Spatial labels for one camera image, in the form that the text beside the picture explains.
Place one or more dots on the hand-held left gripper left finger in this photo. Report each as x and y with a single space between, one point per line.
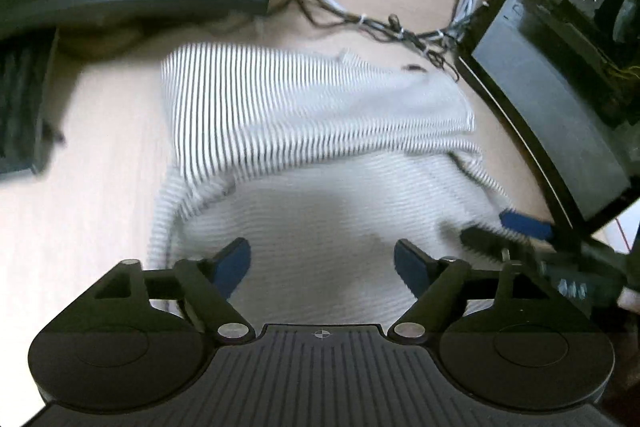
234 263

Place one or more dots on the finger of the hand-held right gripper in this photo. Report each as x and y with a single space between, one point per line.
527 223
492 244

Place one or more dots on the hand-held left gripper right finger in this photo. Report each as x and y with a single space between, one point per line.
410 263

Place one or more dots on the striped grey white shirt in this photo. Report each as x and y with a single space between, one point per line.
310 167

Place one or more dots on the black computer case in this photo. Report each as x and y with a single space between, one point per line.
560 72

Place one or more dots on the black keyboard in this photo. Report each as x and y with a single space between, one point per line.
22 102

